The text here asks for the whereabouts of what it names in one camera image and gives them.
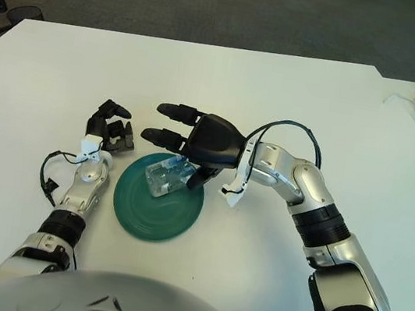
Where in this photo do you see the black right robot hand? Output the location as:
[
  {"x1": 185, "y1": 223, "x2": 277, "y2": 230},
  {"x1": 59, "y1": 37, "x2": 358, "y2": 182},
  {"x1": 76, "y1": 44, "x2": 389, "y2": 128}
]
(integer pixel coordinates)
[{"x1": 133, "y1": 98, "x2": 257, "y2": 200}]

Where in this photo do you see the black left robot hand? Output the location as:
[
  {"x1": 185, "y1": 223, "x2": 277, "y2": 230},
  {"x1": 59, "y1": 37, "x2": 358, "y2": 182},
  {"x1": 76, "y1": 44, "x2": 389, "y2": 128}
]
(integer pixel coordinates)
[{"x1": 82, "y1": 96, "x2": 142, "y2": 157}]

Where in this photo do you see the clear plastic bottle blue cap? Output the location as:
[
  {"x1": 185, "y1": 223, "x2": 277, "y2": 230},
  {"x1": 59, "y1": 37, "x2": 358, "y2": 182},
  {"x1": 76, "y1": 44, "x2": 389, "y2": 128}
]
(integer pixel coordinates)
[{"x1": 140, "y1": 150, "x2": 198, "y2": 204}]

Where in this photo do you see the green ribbed plate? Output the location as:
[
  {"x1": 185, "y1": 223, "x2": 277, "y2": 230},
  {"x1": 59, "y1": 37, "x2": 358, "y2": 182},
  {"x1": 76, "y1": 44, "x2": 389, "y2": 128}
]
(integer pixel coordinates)
[{"x1": 107, "y1": 145, "x2": 211, "y2": 250}]

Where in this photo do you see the silver robot torso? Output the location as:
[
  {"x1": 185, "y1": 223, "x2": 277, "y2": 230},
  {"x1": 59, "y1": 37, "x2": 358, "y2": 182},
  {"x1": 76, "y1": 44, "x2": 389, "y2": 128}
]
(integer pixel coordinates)
[{"x1": 0, "y1": 253, "x2": 277, "y2": 311}]

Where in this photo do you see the left white wrist bracket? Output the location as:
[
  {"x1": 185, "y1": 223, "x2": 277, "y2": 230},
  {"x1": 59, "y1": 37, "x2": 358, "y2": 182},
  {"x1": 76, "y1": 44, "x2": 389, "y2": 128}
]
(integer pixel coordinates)
[{"x1": 75, "y1": 134, "x2": 116, "y2": 168}]

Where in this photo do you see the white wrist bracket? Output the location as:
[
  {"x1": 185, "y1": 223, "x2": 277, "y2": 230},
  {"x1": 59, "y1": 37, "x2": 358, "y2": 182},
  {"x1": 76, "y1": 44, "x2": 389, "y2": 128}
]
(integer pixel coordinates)
[
  {"x1": 75, "y1": 134, "x2": 116, "y2": 168},
  {"x1": 216, "y1": 134, "x2": 261, "y2": 210}
]

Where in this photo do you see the right white wrist bracket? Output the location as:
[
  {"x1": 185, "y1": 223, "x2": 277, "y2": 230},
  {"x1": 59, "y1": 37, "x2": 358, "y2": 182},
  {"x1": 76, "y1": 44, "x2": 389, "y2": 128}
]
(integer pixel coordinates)
[{"x1": 216, "y1": 134, "x2": 261, "y2": 210}]

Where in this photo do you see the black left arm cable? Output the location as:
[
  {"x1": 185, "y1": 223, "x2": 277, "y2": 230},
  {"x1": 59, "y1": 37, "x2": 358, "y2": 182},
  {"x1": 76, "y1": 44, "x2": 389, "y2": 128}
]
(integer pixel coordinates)
[{"x1": 34, "y1": 148, "x2": 86, "y2": 210}]

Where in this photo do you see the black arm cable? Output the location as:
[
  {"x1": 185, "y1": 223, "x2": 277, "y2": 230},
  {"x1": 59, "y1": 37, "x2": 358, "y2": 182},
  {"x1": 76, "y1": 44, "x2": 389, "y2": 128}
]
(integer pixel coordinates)
[
  {"x1": 244, "y1": 114, "x2": 326, "y2": 170},
  {"x1": 34, "y1": 148, "x2": 86, "y2": 210}
]

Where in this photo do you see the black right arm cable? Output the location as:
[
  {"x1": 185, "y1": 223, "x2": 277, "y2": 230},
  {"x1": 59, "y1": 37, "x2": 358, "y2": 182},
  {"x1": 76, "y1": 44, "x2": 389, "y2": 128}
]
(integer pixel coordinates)
[{"x1": 244, "y1": 114, "x2": 326, "y2": 170}]

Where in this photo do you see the black wire mesh wastebasket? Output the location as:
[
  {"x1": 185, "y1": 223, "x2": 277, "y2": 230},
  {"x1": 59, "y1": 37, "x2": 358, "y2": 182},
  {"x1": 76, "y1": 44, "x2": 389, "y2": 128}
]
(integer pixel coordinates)
[{"x1": 5, "y1": 1, "x2": 47, "y2": 32}]

